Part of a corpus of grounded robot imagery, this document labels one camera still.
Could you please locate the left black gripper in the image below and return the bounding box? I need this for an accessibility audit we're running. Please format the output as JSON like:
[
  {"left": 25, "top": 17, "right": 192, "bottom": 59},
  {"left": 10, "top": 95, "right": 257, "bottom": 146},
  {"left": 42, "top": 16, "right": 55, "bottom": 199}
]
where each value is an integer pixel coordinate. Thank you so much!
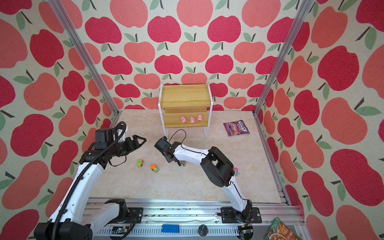
[{"left": 108, "top": 134, "right": 147, "bottom": 157}]

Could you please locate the green toy car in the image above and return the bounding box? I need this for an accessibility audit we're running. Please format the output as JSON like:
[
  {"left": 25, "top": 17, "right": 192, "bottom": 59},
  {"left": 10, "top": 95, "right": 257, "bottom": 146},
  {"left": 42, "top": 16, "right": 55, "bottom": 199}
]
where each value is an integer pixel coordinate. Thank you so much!
[{"left": 137, "top": 160, "right": 144, "bottom": 168}]

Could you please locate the orange green toy truck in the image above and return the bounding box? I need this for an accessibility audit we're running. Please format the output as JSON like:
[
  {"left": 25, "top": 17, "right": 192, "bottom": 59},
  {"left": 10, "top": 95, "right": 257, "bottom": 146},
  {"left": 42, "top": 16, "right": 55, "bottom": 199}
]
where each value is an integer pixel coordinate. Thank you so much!
[{"left": 151, "top": 164, "right": 159, "bottom": 173}]

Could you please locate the pink pig toy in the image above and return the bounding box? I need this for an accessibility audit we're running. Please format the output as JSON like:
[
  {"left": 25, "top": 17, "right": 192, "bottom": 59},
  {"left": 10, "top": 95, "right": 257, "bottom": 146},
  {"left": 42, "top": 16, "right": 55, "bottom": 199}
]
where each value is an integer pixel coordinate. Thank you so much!
[
  {"left": 190, "top": 116, "right": 196, "bottom": 124},
  {"left": 197, "top": 114, "right": 203, "bottom": 122}
]

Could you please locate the wooden two-tier shelf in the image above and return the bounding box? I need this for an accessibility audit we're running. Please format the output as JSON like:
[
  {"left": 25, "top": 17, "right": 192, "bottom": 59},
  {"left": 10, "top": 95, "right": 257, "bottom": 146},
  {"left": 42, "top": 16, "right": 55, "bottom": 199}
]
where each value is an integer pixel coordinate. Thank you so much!
[{"left": 158, "top": 82, "right": 214, "bottom": 139}]

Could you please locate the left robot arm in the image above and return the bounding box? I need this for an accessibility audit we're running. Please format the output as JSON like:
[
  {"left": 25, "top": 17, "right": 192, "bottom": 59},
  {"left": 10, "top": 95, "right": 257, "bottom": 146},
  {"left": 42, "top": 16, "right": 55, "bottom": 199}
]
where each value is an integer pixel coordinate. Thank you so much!
[{"left": 34, "top": 130, "right": 147, "bottom": 240}]

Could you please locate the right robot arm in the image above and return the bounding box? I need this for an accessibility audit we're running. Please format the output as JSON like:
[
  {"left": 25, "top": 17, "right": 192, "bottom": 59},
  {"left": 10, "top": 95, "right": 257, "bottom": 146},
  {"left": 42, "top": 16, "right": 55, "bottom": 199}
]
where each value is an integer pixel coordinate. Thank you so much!
[{"left": 155, "top": 137, "right": 253, "bottom": 224}]

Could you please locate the purple candy bag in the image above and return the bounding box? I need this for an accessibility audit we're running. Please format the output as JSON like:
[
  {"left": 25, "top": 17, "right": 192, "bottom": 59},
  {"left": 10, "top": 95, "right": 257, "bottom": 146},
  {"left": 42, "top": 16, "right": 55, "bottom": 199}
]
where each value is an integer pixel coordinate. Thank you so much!
[{"left": 223, "top": 120, "right": 250, "bottom": 137}]

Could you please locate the blue tape block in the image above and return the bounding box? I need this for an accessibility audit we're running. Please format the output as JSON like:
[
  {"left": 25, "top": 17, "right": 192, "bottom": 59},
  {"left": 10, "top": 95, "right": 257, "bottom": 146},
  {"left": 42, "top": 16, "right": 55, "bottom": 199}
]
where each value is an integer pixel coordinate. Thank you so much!
[{"left": 162, "top": 224, "right": 180, "bottom": 234}]

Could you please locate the round black knob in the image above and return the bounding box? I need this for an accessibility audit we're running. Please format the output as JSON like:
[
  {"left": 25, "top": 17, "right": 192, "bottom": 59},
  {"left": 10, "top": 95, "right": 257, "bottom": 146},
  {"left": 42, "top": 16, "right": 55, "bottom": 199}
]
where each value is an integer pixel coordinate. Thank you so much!
[{"left": 198, "top": 225, "right": 209, "bottom": 237}]

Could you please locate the green snack packet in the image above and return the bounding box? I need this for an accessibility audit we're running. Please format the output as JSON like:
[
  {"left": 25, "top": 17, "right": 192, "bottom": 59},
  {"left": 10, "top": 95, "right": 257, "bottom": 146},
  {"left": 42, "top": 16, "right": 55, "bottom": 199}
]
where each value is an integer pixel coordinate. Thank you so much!
[{"left": 264, "top": 217, "right": 302, "bottom": 240}]

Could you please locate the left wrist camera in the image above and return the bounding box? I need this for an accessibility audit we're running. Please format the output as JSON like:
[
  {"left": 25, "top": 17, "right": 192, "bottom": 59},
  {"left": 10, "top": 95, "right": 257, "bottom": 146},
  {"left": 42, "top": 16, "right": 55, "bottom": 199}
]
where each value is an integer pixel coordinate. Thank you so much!
[{"left": 94, "top": 126, "right": 127, "bottom": 150}]

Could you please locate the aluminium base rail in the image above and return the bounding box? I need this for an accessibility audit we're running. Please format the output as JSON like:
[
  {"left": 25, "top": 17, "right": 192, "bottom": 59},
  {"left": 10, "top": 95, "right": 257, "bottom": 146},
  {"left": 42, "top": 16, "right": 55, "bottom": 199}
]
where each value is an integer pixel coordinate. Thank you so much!
[{"left": 83, "top": 198, "right": 310, "bottom": 240}]

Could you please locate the left aluminium frame post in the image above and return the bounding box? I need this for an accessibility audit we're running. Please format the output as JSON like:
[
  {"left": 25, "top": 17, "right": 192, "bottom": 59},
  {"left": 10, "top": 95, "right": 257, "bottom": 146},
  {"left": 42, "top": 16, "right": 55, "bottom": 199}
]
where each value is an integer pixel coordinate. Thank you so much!
[{"left": 48, "top": 1, "right": 121, "bottom": 119}]

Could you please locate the aluminium frame post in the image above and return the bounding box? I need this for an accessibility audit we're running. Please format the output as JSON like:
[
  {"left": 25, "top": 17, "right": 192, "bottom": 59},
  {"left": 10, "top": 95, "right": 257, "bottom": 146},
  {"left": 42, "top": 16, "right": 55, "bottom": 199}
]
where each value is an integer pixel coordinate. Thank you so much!
[
  {"left": 48, "top": 1, "right": 121, "bottom": 119},
  {"left": 253, "top": 0, "right": 315, "bottom": 119}
]

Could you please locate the right aluminium frame post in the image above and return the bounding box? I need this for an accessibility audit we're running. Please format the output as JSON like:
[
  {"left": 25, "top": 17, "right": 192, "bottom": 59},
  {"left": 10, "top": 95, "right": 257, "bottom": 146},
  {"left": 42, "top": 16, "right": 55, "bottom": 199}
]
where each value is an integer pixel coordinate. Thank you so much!
[{"left": 253, "top": 0, "right": 315, "bottom": 119}]

